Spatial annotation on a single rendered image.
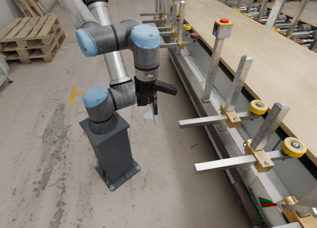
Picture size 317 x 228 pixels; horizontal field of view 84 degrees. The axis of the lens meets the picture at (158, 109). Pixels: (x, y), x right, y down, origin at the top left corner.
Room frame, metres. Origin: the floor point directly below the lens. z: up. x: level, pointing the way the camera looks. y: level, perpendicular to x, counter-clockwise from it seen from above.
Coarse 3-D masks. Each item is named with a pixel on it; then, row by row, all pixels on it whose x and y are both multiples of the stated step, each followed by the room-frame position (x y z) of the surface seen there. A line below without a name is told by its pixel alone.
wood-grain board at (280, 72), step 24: (192, 0) 3.05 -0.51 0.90; (216, 0) 3.05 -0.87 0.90; (192, 24) 1.94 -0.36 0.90; (240, 24) 1.94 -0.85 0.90; (240, 48) 1.36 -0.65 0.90; (264, 48) 1.36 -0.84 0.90; (288, 48) 1.36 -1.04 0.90; (264, 72) 1.00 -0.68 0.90; (288, 72) 1.00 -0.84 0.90; (312, 72) 1.00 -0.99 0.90; (264, 96) 0.75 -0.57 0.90; (288, 96) 0.75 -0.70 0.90; (312, 96) 0.75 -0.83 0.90; (288, 120) 0.57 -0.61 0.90; (312, 120) 0.57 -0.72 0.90; (312, 144) 0.43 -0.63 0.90
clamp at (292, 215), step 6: (288, 198) 0.23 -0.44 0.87; (294, 198) 0.23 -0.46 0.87; (288, 210) 0.20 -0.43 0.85; (288, 216) 0.19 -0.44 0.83; (294, 216) 0.18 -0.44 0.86; (306, 216) 0.18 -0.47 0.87; (312, 216) 0.18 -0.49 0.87; (300, 222) 0.16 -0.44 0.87; (306, 222) 0.16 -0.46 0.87; (312, 222) 0.16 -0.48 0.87
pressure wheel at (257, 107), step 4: (256, 100) 0.70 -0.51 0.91; (252, 104) 0.67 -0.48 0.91; (256, 104) 0.68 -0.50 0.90; (260, 104) 0.67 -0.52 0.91; (264, 104) 0.67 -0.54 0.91; (252, 108) 0.66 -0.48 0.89; (256, 108) 0.64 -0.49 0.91; (260, 108) 0.64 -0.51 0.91; (264, 108) 0.64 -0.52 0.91; (252, 112) 0.65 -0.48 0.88; (256, 112) 0.64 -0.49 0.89; (260, 112) 0.63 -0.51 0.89; (264, 112) 0.64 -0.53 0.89
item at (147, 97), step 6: (138, 84) 0.56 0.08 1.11; (144, 84) 0.55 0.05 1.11; (150, 84) 0.56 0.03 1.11; (138, 90) 0.56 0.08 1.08; (144, 90) 0.55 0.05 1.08; (150, 90) 0.56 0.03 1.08; (156, 90) 0.56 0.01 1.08; (138, 96) 0.53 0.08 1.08; (144, 96) 0.53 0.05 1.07; (150, 96) 0.54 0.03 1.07; (156, 96) 0.54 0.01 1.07; (138, 102) 0.54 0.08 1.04; (144, 102) 0.54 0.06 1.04; (150, 102) 0.54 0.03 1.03
